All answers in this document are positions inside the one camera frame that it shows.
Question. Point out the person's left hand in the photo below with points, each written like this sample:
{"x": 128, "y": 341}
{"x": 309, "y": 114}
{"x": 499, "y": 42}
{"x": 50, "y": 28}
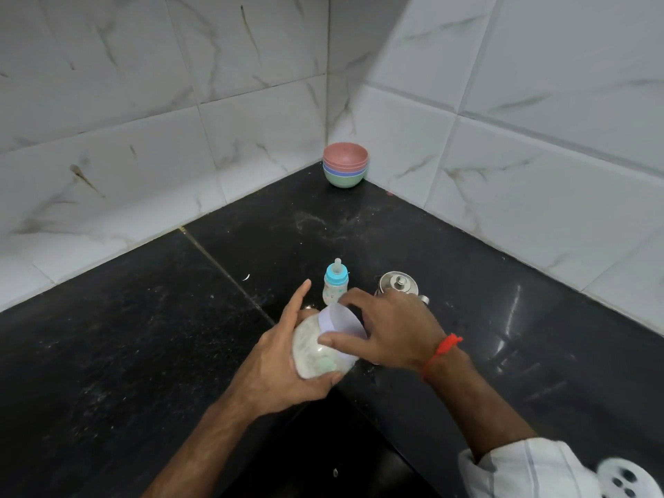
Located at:
{"x": 275, "y": 368}

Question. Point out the person's right hand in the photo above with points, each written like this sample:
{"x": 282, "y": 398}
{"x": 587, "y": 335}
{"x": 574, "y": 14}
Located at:
{"x": 399, "y": 331}

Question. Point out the jar of white powder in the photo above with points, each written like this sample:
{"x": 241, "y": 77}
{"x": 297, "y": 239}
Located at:
{"x": 316, "y": 355}

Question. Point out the small steel kettle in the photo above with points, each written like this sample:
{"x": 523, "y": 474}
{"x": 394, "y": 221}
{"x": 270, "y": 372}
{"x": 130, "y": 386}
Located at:
{"x": 399, "y": 282}

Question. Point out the lilac jar lid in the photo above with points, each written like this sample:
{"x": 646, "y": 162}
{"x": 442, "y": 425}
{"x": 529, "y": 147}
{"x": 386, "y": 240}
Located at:
{"x": 340, "y": 318}

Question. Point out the clear baby bottle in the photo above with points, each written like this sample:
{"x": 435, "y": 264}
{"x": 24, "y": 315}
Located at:
{"x": 334, "y": 290}

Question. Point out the person's right forearm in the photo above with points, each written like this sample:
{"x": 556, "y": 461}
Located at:
{"x": 472, "y": 404}

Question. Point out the green bowl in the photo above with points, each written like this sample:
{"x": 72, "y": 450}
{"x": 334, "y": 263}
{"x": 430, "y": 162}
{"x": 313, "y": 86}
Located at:
{"x": 345, "y": 180}

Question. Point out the blue bowl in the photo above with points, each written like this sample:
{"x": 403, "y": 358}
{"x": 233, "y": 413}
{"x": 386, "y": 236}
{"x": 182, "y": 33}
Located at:
{"x": 345, "y": 172}

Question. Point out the pink bowl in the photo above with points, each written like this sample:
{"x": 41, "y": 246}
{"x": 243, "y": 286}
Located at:
{"x": 345, "y": 154}

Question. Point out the white device with holes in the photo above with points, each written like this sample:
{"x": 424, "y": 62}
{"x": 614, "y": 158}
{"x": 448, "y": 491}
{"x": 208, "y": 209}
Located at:
{"x": 630, "y": 479}

